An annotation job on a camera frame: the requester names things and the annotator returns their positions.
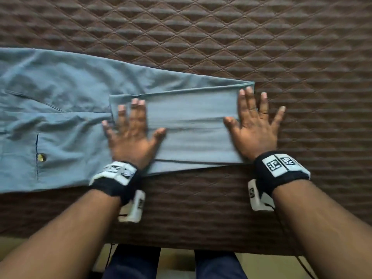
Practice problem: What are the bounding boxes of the person's left hand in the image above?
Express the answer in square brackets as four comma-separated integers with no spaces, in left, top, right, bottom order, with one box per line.
[102,98,167,171]

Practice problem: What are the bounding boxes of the person's right hand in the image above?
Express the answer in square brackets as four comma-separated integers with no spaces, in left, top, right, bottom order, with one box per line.
[223,86,287,161]

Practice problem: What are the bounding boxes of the grey-blue trousers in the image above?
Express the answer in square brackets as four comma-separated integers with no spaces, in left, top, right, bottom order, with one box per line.
[0,48,256,194]

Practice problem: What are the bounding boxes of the person's left forearm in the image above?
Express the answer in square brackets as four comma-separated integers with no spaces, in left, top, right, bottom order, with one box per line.
[0,189,122,279]

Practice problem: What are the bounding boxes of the person's right forearm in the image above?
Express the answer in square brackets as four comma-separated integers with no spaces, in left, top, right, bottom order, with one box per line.
[272,179,372,279]

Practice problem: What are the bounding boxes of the brown quilted cover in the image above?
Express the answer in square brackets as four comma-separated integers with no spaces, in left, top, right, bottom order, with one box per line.
[0,0,372,257]

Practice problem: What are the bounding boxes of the black wristband with white markers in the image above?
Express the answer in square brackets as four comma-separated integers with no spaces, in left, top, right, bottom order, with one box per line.
[89,161,139,205]
[254,151,311,198]

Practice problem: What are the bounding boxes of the person's left leg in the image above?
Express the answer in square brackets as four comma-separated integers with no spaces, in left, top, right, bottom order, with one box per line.
[103,245,161,279]

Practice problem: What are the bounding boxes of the person's leg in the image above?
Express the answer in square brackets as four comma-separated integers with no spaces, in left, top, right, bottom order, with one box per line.
[103,245,161,279]
[194,250,248,279]

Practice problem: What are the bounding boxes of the person's right leg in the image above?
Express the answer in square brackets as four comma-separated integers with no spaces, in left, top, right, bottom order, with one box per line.
[194,250,248,279]

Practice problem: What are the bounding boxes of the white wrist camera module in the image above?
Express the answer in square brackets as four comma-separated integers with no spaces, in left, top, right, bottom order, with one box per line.
[118,189,146,223]
[248,179,275,212]

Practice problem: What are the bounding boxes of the thin black cable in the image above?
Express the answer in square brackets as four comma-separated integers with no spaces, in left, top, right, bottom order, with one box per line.
[273,204,317,279]
[105,243,116,269]

